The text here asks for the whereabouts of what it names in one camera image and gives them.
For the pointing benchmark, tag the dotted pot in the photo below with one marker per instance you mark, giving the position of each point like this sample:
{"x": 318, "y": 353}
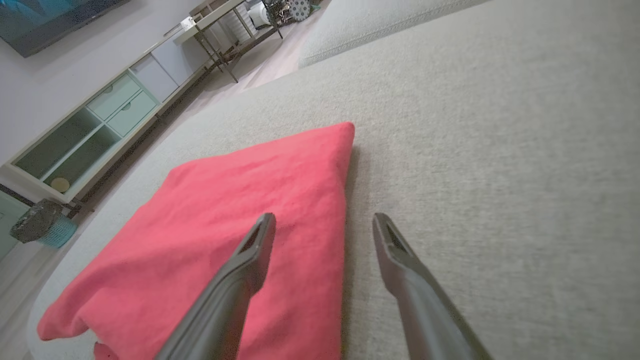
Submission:
{"x": 300, "y": 9}

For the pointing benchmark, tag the wall television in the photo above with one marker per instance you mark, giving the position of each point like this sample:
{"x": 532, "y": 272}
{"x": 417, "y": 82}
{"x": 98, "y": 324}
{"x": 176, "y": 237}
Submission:
{"x": 45, "y": 20}

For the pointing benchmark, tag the red basketball jersey white sleeves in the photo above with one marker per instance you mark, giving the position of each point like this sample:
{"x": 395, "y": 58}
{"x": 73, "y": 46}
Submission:
{"x": 225, "y": 190}

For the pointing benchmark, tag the teal waste basket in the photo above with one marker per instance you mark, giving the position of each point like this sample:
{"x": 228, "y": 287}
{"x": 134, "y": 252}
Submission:
{"x": 62, "y": 235}

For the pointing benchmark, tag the long white green sideboard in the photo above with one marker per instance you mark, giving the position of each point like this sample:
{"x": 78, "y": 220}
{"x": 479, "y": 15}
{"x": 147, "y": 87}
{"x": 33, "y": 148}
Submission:
{"x": 115, "y": 95}

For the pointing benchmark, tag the grey sofa back cushion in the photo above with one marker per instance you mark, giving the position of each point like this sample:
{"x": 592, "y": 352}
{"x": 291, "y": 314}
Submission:
{"x": 360, "y": 25}

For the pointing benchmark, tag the white round object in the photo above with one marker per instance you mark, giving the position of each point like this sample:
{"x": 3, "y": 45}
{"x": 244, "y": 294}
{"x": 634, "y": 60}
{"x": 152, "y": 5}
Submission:
{"x": 260, "y": 14}

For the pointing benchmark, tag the grey sofa seat cushion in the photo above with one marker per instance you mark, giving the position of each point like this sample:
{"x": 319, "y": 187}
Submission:
{"x": 500, "y": 150}

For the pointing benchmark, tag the small white box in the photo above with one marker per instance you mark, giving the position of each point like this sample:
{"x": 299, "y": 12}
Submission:
{"x": 188, "y": 23}

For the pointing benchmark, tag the small beige round object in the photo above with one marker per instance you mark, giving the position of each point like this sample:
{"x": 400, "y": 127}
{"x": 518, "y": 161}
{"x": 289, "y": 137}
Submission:
{"x": 60, "y": 184}

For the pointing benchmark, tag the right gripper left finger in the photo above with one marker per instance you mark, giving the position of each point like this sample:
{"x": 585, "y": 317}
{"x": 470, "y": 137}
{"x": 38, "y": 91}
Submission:
{"x": 225, "y": 310}

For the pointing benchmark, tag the white table metal legs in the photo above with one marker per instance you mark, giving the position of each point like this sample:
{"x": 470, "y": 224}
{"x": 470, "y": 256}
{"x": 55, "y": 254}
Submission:
{"x": 215, "y": 15}

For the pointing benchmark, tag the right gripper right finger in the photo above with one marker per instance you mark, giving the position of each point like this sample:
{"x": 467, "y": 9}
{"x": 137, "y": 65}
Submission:
{"x": 425, "y": 310}

